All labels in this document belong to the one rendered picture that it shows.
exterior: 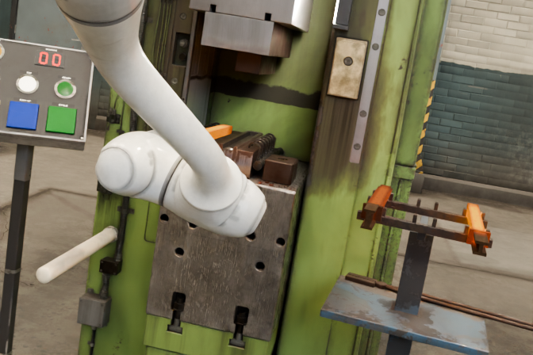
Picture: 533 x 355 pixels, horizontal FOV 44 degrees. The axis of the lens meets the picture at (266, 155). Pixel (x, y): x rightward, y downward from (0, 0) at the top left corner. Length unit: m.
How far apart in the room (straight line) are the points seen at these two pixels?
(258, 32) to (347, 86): 0.31
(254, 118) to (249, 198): 1.30
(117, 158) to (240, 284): 0.92
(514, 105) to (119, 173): 7.09
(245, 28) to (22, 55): 0.63
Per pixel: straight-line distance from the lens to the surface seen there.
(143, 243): 2.21
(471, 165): 7.96
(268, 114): 2.38
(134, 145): 1.11
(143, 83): 0.89
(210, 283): 1.96
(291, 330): 2.18
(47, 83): 1.96
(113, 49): 0.81
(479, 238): 1.49
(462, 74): 7.85
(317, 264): 2.10
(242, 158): 1.92
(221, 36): 1.91
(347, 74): 1.98
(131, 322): 2.31
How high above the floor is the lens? 1.29
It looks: 9 degrees down
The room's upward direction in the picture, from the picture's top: 9 degrees clockwise
